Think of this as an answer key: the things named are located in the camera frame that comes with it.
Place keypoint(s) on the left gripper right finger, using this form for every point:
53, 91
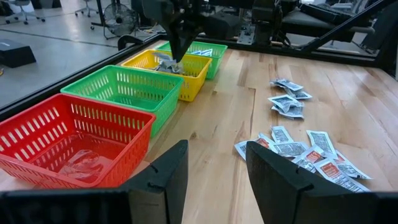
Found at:
273, 193

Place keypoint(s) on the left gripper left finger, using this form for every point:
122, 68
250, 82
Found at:
164, 186

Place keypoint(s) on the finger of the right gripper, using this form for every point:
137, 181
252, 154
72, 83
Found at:
175, 40
189, 37

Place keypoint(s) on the fingertip fabric bandage pack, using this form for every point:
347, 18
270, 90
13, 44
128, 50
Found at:
207, 52
197, 52

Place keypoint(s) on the small grey printed packet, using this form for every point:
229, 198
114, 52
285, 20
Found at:
284, 101
299, 94
161, 57
166, 67
287, 84
178, 66
290, 113

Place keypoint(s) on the black computer tower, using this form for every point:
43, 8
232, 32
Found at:
141, 12

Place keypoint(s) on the green plastic basket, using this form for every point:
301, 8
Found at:
217, 62
149, 90

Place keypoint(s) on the yellow plastic basket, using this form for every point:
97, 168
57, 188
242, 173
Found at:
196, 84

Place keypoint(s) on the black clamp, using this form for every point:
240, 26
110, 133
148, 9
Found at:
127, 40

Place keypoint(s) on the black floor fan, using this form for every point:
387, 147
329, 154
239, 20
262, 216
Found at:
119, 18

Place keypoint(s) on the black standing desk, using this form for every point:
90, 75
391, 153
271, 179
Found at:
100, 12

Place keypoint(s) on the red plastic basket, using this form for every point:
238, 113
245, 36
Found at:
118, 124

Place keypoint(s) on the grey office chair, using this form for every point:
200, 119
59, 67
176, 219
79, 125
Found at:
87, 9

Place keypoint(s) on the blue office chair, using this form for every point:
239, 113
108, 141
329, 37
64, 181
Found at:
25, 14

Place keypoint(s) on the black wedge block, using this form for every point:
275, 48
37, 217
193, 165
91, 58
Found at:
15, 54

